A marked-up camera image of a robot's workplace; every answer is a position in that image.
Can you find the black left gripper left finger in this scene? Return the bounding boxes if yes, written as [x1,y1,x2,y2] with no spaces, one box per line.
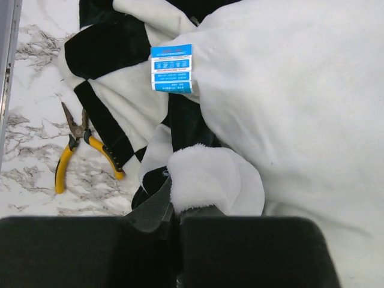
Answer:
[1,180,176,287]

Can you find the yellow handled pliers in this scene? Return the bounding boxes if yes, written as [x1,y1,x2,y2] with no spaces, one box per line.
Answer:
[54,101,125,194]

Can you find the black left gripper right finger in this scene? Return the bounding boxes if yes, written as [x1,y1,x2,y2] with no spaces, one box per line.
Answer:
[180,207,341,287]

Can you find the white pillow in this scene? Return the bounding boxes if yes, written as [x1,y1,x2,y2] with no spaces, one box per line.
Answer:
[172,1,383,287]

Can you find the black and white checkered pillowcase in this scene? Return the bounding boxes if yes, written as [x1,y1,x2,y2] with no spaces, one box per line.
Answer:
[58,1,265,216]

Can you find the aluminium left side rail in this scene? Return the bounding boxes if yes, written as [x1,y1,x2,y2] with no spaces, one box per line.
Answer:
[0,0,22,162]

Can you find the blue pillow care label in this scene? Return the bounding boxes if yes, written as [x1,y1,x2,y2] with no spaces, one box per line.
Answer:
[150,44,193,94]

